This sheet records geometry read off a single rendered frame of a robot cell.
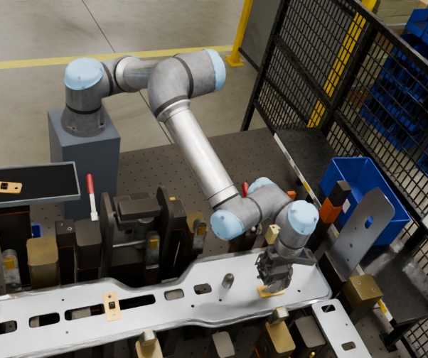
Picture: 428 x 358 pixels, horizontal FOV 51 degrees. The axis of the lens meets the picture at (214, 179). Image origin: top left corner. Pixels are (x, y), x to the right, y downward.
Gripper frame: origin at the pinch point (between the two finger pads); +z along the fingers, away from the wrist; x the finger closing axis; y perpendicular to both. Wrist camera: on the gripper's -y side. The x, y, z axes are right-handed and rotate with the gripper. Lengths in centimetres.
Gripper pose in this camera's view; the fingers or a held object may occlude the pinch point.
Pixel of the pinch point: (272, 286)
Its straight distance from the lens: 139.1
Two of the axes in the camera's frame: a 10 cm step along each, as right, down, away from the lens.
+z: -1.9, 7.0, 6.9
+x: 3.2, 7.1, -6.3
